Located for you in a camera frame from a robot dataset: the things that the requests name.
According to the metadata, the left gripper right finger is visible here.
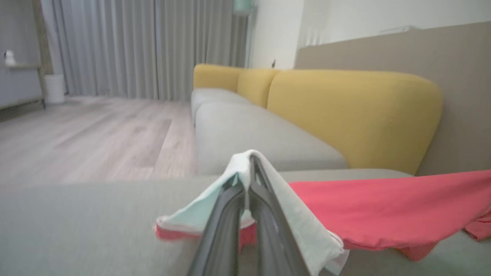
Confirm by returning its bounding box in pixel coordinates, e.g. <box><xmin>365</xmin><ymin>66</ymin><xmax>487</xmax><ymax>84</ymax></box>
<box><xmin>249</xmin><ymin>154</ymin><xmax>311</xmax><ymax>276</ymax></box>

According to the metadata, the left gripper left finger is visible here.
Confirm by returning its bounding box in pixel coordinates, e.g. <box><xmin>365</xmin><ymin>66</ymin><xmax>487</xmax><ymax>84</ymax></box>
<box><xmin>187</xmin><ymin>174</ymin><xmax>246</xmax><ymax>276</ymax></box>

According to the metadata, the red garment with 23 print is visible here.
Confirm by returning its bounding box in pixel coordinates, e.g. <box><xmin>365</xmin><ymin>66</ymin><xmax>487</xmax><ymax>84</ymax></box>
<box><xmin>153</xmin><ymin>149</ymin><xmax>491</xmax><ymax>276</ymax></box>

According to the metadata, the wide grey sofa seat cushion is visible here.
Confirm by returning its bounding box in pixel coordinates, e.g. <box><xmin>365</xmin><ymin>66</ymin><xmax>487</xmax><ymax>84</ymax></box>
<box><xmin>195</xmin><ymin>102</ymin><xmax>349</xmax><ymax>176</ymax></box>

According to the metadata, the small grey sofa seat cushion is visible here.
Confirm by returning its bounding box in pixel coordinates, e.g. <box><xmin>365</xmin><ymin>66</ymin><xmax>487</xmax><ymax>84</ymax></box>
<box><xmin>191</xmin><ymin>88</ymin><xmax>254</xmax><ymax>125</ymax></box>

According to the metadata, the narrow yellow sofa back cushion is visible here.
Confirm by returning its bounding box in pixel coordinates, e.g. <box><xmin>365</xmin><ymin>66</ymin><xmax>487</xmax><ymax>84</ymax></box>
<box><xmin>237</xmin><ymin>68</ymin><xmax>280</xmax><ymax>108</ymax></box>

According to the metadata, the wide yellow sofa back cushion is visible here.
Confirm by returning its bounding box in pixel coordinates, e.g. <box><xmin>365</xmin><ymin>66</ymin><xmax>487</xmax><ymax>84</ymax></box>
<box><xmin>267</xmin><ymin>69</ymin><xmax>443</xmax><ymax>176</ymax></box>

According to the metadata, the rounded yellow sofa end cushion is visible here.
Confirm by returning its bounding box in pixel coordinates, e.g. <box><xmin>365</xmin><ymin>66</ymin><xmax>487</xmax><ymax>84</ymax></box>
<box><xmin>193</xmin><ymin>64</ymin><xmax>246</xmax><ymax>92</ymax></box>

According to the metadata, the grey pleated curtain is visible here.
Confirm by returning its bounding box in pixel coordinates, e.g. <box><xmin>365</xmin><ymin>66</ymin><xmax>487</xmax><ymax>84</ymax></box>
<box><xmin>40</xmin><ymin>0</ymin><xmax>250</xmax><ymax>101</ymax></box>

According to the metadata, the white cylindrical bin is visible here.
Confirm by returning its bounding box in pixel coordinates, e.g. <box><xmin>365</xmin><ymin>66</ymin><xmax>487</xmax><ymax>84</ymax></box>
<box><xmin>44</xmin><ymin>74</ymin><xmax>66</xmax><ymax>105</ymax></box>

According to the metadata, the pale green appliance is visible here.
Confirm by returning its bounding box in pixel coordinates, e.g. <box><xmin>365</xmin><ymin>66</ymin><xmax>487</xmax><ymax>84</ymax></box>
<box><xmin>232</xmin><ymin>0</ymin><xmax>257</xmax><ymax>16</ymax></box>

